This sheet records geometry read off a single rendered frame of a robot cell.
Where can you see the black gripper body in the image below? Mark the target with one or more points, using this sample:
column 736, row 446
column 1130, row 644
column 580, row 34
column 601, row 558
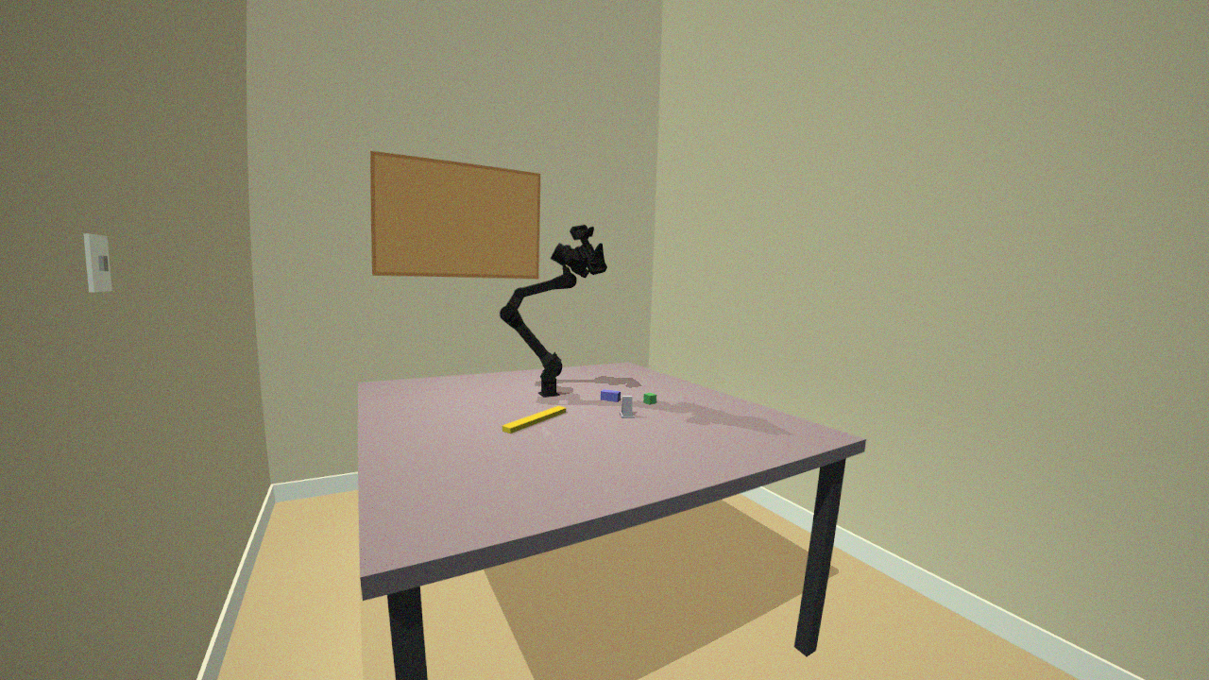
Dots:
column 585, row 250

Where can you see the yellow long bar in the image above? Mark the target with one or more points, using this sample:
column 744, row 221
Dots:
column 534, row 419

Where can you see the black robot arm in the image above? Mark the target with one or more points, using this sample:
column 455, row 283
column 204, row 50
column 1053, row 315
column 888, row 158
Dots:
column 564, row 255

